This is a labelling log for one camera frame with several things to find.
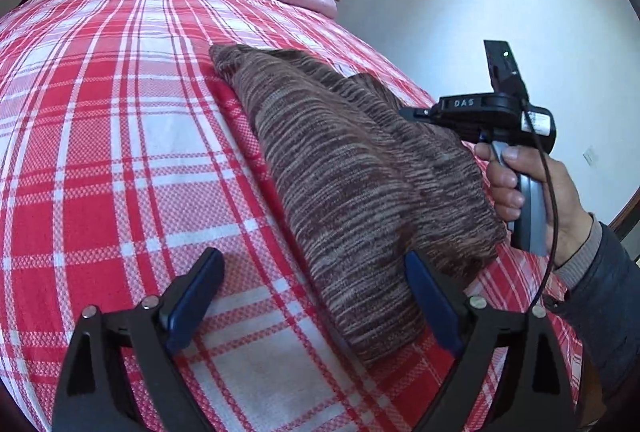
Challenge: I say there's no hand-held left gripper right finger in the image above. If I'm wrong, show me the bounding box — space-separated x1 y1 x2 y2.
404 251 586 432

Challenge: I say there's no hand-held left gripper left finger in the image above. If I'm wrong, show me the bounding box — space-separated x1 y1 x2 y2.
51 248 226 432

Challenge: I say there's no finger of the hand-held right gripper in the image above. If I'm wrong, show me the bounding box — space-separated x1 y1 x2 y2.
398 108 442 127

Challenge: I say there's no brown knitted sweater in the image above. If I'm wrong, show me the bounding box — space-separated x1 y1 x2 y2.
209 42 509 366

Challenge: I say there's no person's right forearm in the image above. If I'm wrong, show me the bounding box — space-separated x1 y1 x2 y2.
550 212 640 418

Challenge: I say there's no person's right hand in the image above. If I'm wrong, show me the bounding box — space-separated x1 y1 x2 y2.
474 144 594 270

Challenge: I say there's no red plaid blanket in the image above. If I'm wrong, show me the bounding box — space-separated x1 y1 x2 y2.
0 0 587 432

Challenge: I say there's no black cable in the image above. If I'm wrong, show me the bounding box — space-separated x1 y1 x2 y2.
520 99 566 313

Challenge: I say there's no dark wooden door frame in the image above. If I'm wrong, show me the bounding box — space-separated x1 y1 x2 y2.
609 194 640 263

